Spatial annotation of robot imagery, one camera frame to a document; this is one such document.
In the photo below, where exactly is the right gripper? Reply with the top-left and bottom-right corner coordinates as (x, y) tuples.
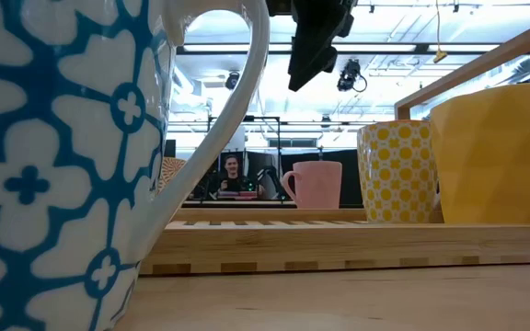
(265, 0), (357, 92)

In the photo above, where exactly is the pink mug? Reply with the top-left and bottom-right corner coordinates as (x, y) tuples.
(282, 160), (343, 211)

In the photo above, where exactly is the yellow dotted white mug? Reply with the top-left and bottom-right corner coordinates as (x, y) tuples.
(356, 120), (441, 225)

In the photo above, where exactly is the orange patterned mug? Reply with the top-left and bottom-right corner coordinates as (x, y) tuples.
(156, 156), (188, 195)

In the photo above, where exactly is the yellow faceted mug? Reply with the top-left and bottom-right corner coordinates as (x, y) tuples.
(430, 81), (530, 225)

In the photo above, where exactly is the blue floral white mug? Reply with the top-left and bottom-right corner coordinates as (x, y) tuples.
(0, 0), (271, 331)

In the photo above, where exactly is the black curtain panel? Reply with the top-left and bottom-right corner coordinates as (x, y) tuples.
(244, 149), (363, 207)

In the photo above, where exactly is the person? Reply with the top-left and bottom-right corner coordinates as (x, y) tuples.
(209, 154), (266, 201)

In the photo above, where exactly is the black overhead camera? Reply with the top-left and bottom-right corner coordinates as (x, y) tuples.
(337, 58), (368, 93)

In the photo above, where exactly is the small black round camera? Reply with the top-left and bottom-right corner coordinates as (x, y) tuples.
(225, 70), (242, 91)

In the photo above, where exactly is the black overhead frame beam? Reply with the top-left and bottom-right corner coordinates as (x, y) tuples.
(175, 42), (530, 56)

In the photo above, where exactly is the yellow hanging cord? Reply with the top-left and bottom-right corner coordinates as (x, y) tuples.
(432, 0), (449, 64)

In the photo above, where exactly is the black aluminium table frame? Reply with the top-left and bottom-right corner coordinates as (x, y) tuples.
(181, 200), (363, 210)

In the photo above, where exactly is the wooden slatted tray with handles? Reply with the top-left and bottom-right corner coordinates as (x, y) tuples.
(138, 16), (530, 277)

